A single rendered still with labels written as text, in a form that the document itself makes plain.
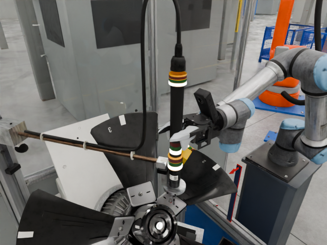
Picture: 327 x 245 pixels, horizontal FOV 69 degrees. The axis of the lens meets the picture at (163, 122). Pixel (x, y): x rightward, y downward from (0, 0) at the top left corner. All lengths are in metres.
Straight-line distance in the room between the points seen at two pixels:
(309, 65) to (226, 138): 0.38
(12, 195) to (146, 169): 0.66
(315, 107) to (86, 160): 0.90
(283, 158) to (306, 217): 1.37
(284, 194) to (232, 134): 0.63
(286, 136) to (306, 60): 0.45
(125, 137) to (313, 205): 2.32
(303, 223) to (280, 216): 1.13
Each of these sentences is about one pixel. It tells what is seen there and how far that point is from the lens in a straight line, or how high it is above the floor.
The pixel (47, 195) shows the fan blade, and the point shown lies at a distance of 0.66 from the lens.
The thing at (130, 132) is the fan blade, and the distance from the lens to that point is 0.77.
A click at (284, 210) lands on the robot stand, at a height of 0.81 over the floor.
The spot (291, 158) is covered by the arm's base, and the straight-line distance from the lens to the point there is 1.40.
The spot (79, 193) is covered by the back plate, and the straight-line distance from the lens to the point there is 0.95.
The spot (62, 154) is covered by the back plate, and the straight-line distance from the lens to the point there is 0.96.
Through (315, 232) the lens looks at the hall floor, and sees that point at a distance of 2.60.
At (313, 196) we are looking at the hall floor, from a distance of 2.94.
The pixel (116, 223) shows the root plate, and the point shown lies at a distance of 0.74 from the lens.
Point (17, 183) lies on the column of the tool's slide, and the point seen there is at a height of 1.09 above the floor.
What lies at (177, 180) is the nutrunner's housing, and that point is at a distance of 0.73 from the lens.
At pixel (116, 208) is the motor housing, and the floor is 1.17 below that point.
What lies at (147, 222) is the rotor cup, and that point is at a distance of 0.73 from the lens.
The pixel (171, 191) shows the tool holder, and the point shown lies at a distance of 0.74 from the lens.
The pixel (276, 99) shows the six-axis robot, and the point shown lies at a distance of 4.58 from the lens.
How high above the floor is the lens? 1.81
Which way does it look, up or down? 29 degrees down
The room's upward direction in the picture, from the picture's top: straight up
